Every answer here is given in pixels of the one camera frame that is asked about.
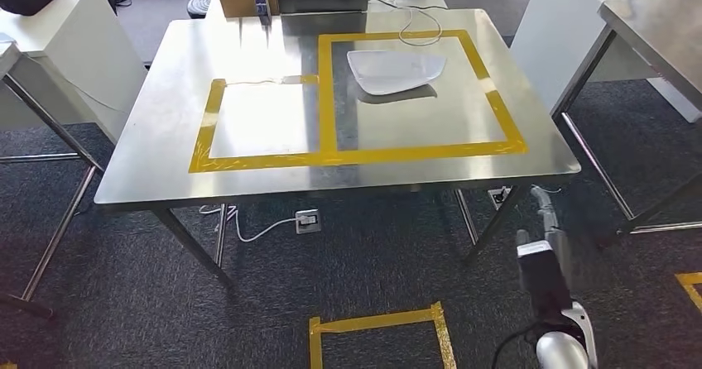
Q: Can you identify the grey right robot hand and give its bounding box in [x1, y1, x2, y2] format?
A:
[515, 184, 576, 302]

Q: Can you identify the white curved plastic part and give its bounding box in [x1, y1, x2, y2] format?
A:
[345, 49, 448, 97]

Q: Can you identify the steel workbench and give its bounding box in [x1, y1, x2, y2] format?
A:
[94, 7, 583, 290]

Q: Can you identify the grey floor socket box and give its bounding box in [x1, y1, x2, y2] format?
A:
[487, 185, 514, 210]
[294, 208, 323, 236]

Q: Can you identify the yellow tape square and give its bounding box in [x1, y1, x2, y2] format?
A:
[674, 271, 702, 316]

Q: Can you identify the white cabinet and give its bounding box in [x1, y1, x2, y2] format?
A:
[508, 0, 702, 125]
[0, 0, 150, 144]

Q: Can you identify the steel table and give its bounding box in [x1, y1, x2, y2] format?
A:
[550, 0, 702, 236]
[0, 33, 106, 319]

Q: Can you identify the blue white small carton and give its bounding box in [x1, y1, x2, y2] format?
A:
[252, 0, 273, 26]

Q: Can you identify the black round stool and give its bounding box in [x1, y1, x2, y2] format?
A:
[185, 0, 219, 20]

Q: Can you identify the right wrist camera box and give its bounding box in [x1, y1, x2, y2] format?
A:
[516, 239, 575, 325]

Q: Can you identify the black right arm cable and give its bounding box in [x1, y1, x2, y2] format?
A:
[488, 322, 544, 369]

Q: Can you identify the thin pale looped cable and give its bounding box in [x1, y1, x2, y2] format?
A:
[366, 0, 446, 48]

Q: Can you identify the white power cable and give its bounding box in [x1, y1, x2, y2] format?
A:
[197, 204, 300, 244]

